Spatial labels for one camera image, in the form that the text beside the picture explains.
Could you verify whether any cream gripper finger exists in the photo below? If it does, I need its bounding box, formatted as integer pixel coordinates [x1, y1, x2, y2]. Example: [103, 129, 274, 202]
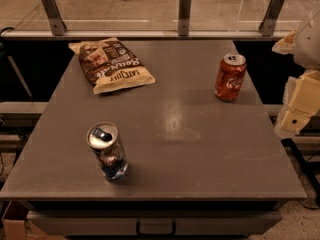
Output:
[272, 29, 296, 55]
[274, 69, 320, 139]

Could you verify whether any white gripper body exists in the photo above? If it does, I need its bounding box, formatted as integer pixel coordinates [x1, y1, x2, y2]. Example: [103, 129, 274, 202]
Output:
[294, 8, 320, 70]

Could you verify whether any red coke can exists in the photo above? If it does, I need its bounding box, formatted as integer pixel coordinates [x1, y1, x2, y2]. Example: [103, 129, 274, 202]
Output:
[215, 54, 247, 102]

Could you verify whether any redbull can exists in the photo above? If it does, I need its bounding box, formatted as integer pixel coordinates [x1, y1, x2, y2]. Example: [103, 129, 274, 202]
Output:
[86, 122, 128, 181]

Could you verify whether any brown chip bag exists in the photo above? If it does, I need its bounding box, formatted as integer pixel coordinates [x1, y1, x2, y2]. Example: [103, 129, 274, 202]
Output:
[69, 38, 156, 94]

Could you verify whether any cardboard box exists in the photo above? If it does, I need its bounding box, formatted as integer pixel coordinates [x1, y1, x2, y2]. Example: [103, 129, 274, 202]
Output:
[2, 201, 65, 240]

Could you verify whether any right metal bracket post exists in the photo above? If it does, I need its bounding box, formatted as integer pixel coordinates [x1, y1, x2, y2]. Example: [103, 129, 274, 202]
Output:
[258, 0, 285, 37]

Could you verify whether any metal bracket post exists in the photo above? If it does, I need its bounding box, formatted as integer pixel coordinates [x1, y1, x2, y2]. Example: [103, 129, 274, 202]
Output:
[178, 0, 192, 36]
[41, 0, 67, 36]
[258, 0, 285, 37]

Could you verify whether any middle metal bracket post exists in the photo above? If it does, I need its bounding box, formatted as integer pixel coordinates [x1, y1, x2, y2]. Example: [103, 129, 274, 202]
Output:
[178, 0, 192, 36]

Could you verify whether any grey drawer with black handle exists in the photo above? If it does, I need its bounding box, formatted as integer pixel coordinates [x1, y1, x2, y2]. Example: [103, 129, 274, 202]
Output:
[27, 210, 282, 237]

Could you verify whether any left metal bracket post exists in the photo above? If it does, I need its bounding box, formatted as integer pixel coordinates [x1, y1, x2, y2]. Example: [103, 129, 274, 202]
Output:
[41, 0, 67, 36]

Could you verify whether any metal rail beam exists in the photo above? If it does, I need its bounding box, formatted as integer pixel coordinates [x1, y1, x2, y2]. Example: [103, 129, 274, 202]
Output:
[1, 30, 289, 40]

